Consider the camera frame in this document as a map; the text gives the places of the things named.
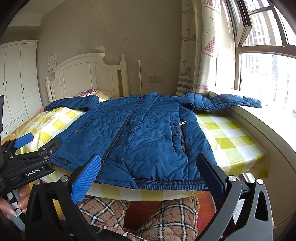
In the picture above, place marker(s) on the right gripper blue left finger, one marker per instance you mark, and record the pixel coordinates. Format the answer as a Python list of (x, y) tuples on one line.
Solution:
[(82, 179)]

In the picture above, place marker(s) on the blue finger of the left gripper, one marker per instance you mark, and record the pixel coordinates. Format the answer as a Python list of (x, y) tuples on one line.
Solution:
[(24, 140)]

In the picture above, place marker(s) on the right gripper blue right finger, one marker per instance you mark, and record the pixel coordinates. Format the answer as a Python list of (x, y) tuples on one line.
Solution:
[(214, 178)]

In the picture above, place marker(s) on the blue quilted down jacket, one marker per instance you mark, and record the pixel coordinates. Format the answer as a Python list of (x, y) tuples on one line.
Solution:
[(145, 142)]

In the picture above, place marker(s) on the yellow checkered bed sheet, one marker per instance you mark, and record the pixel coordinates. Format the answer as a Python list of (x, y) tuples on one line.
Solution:
[(233, 148)]

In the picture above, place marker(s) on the white wardrobe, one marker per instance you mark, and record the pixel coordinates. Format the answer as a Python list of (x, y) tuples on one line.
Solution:
[(19, 84)]

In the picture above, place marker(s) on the colourful patterned pillow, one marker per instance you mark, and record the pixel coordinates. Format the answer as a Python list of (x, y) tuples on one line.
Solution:
[(88, 92)]

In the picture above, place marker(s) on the peach checkered pillow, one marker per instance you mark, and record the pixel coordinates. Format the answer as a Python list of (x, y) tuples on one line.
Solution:
[(104, 95)]

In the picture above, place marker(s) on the white wooden headboard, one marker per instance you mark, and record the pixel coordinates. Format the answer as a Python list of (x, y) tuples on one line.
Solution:
[(86, 71)]

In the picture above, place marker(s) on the white desk lamp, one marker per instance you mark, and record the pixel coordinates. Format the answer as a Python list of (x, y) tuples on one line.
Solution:
[(140, 77)]

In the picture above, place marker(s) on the patterned beige curtain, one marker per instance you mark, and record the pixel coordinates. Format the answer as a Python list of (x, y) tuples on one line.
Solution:
[(207, 49)]

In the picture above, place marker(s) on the paper notice on wall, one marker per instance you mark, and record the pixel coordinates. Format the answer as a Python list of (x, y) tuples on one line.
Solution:
[(52, 61)]

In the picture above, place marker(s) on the beige wall socket panel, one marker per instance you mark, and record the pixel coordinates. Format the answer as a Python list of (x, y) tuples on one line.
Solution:
[(155, 79)]

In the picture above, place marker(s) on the window with dark frame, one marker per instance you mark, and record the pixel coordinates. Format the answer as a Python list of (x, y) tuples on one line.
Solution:
[(265, 53)]

